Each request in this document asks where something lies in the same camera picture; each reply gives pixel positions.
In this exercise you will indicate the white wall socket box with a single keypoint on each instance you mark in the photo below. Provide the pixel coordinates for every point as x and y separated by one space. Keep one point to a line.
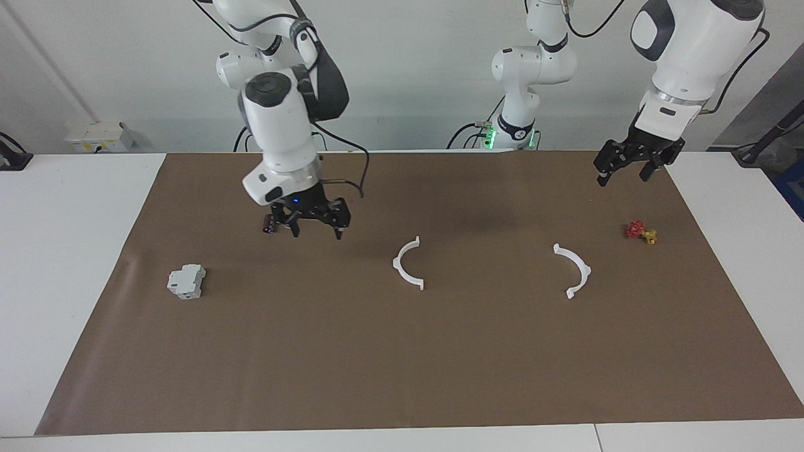
97 137

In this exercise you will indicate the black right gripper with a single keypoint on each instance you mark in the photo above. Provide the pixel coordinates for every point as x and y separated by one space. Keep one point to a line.
311 206

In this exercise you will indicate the brown table mat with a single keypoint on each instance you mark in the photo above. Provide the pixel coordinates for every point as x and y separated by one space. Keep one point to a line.
402 351

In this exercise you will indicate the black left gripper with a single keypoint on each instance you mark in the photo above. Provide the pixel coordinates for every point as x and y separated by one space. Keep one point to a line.
641 147

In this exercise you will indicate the white half pipe clamp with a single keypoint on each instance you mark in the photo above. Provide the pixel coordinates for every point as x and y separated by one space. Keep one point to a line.
402 269
583 271

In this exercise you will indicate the white circuit breaker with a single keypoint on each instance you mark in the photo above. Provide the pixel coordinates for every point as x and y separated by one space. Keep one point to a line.
186 281

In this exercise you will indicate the red handwheel brass valve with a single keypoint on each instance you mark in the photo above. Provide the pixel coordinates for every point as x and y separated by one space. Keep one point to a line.
636 230

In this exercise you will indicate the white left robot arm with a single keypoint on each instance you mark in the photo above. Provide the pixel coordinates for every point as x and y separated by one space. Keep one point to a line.
691 50

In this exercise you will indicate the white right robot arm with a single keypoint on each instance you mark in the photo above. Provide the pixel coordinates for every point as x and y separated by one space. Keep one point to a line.
279 125

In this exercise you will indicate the black stand foot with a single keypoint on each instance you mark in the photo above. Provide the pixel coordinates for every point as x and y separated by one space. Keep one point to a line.
763 147
12 158

